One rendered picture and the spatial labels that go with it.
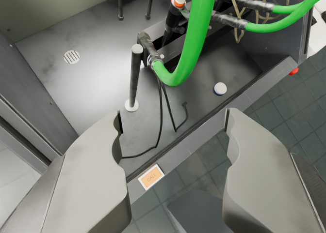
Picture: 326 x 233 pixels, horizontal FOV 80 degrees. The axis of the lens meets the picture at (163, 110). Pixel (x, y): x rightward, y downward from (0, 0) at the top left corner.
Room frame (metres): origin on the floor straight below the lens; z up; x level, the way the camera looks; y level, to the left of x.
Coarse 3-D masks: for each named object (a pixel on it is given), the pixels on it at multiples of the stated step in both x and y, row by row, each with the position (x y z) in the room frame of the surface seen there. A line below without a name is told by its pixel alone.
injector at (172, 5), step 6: (174, 6) 0.26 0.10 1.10; (168, 12) 0.27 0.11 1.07; (174, 12) 0.26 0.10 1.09; (180, 12) 0.27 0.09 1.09; (168, 18) 0.26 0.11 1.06; (174, 18) 0.26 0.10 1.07; (168, 24) 0.26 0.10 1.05; (174, 24) 0.27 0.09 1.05; (168, 30) 0.27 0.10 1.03; (174, 30) 0.26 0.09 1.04; (180, 30) 0.26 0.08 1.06; (168, 36) 0.27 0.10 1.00; (162, 42) 0.27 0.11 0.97; (168, 42) 0.27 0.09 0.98
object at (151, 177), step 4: (156, 168) 0.02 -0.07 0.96; (148, 172) 0.00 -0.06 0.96; (152, 172) 0.01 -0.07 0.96; (156, 172) 0.01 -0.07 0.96; (160, 172) 0.02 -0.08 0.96; (140, 176) -0.01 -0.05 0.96; (144, 176) -0.01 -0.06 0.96; (148, 176) 0.00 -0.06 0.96; (152, 176) 0.00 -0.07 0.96; (156, 176) 0.01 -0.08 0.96; (160, 176) 0.01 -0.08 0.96; (144, 180) -0.02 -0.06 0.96; (148, 180) -0.01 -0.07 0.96; (152, 180) 0.00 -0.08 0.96; (144, 184) -0.02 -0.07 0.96; (148, 184) -0.02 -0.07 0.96
